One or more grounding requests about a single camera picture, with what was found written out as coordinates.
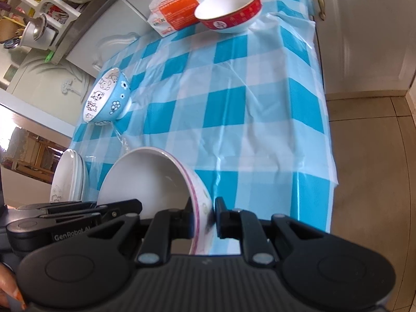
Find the metal ladle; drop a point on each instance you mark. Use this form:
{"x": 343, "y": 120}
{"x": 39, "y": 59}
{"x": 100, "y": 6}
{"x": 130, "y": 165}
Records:
{"x": 37, "y": 31}

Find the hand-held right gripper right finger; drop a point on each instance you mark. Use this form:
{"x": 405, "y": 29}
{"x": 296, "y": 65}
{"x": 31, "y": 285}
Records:
{"x": 219, "y": 222}

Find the blue cartoon print bowl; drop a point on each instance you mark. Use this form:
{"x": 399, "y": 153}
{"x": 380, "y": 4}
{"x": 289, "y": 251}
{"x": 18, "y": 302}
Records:
{"x": 113, "y": 100}

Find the white bowl with pink rim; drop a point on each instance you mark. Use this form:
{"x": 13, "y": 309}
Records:
{"x": 146, "y": 182}

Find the red bowl with white inside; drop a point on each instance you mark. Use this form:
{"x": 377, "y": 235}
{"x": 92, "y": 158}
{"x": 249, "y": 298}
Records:
{"x": 227, "y": 3}

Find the orange and white tissue pack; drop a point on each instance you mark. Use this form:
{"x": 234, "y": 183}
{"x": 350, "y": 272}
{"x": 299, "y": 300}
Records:
{"x": 178, "y": 13}

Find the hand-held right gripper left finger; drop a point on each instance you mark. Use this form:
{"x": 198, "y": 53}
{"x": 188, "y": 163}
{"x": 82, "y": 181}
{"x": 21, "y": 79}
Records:
{"x": 185, "y": 222}

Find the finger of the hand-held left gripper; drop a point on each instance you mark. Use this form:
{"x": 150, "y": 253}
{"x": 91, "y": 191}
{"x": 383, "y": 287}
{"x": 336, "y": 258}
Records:
{"x": 123, "y": 208}
{"x": 74, "y": 217}

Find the green clip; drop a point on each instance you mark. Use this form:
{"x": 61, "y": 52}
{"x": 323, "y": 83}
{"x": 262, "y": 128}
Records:
{"x": 48, "y": 57}

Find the blue checked tablecloth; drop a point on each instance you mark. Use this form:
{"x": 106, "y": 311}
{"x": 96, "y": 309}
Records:
{"x": 260, "y": 104}

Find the white dish rack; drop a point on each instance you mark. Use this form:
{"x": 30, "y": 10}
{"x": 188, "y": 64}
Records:
{"x": 48, "y": 5}

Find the person's left hand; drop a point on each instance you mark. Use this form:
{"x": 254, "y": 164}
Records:
{"x": 6, "y": 282}

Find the white plate with grey print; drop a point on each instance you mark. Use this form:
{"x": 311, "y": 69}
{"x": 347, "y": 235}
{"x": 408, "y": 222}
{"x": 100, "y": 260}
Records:
{"x": 63, "y": 172}

